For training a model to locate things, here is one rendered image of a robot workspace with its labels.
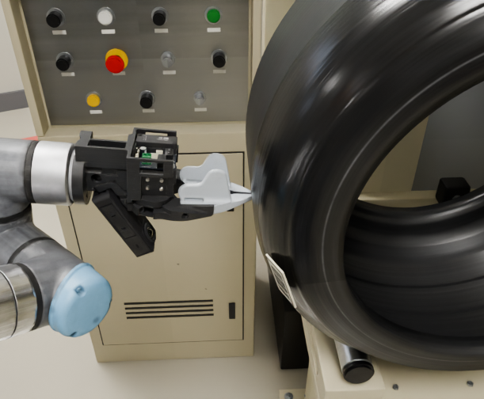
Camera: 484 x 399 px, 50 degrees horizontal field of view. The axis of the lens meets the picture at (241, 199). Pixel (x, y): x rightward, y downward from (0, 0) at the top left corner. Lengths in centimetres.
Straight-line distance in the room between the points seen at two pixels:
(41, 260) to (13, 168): 11
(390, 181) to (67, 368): 135
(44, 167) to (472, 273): 68
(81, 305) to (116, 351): 132
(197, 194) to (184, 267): 96
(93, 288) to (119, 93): 81
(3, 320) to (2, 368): 150
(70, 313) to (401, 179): 68
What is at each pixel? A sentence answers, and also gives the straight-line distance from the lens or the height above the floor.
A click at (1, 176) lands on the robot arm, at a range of 63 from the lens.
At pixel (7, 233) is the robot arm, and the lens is 67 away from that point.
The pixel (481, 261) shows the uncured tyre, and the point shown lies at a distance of 96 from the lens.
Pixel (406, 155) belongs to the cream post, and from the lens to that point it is 100.
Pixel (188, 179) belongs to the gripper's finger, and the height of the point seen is 116.
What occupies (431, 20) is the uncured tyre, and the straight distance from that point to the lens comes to 48.
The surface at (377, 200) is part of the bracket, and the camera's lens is 102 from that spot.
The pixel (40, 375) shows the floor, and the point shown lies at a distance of 199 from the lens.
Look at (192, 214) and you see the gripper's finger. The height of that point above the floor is 115.
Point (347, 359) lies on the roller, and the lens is 78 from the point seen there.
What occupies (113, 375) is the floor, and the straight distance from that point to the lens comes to 192.
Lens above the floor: 153
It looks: 36 degrees down
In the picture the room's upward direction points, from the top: straight up
